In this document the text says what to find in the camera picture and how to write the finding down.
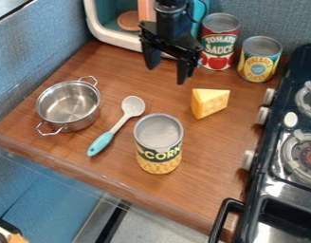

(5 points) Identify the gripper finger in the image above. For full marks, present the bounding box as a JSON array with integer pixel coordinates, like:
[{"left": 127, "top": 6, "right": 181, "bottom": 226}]
[
  {"left": 141, "top": 41, "right": 164, "bottom": 71},
  {"left": 175, "top": 56, "right": 196, "bottom": 85}
]

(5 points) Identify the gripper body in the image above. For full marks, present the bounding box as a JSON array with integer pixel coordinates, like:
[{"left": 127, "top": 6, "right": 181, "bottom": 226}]
[{"left": 136, "top": 4, "right": 206, "bottom": 62}]

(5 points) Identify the yellow toy cheese wedge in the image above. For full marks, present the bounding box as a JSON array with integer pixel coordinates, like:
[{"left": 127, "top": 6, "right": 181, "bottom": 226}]
[{"left": 190, "top": 87, "right": 232, "bottom": 121}]

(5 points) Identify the red tomato sauce can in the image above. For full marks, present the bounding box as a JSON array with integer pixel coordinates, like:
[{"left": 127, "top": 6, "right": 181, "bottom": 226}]
[{"left": 198, "top": 12, "right": 242, "bottom": 71}]

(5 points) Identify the toy microwave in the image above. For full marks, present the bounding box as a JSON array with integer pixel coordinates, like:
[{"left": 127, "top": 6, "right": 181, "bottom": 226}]
[{"left": 82, "top": 0, "right": 213, "bottom": 60}]

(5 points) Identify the yellow pineapple can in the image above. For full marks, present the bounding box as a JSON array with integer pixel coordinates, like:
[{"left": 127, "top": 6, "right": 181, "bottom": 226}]
[{"left": 236, "top": 35, "right": 285, "bottom": 84}]

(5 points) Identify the yellow corn can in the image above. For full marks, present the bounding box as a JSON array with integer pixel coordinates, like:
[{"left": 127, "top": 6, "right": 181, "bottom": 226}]
[{"left": 132, "top": 113, "right": 187, "bottom": 176}]

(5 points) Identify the silver pot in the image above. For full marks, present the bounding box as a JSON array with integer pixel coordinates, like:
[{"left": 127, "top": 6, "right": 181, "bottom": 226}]
[{"left": 33, "top": 75, "right": 102, "bottom": 137}]

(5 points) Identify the toy stove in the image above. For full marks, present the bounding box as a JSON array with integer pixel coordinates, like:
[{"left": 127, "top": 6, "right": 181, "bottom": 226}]
[{"left": 207, "top": 43, "right": 311, "bottom": 243}]

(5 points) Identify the grey spoon with teal handle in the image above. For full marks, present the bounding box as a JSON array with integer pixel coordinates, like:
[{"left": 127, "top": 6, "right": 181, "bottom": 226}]
[{"left": 85, "top": 95, "right": 147, "bottom": 158}]

